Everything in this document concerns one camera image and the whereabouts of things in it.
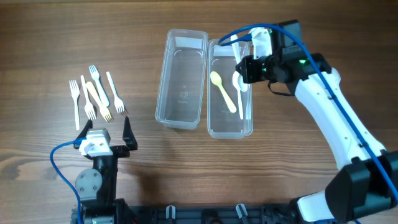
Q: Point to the yellow plastic fork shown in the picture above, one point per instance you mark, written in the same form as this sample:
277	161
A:
104	111

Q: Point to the right clear plastic container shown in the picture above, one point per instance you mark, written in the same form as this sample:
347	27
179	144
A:
222	124

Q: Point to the yellow plastic spoon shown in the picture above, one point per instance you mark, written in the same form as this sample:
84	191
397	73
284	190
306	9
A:
217	81

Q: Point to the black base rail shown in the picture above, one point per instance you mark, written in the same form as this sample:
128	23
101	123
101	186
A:
265	214

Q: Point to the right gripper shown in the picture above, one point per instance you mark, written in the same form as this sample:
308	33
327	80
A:
246	66

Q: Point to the light blue plastic fork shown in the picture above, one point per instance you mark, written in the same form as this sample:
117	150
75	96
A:
96	77

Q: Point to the white plastic spoon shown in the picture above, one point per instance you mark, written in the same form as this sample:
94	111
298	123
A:
243	87

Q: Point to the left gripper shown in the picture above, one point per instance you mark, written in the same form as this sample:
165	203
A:
122	151

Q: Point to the left clear plastic container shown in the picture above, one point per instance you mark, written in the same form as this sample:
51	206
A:
182	79

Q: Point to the clear plastic container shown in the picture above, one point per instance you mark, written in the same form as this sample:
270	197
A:
182	79
222	124

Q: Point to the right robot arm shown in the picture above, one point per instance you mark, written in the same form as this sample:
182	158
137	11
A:
366	182

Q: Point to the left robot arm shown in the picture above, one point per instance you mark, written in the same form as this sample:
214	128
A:
96	186

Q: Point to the white plastic fork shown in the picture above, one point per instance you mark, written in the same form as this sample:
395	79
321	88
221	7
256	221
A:
119	105
75	92
89	108

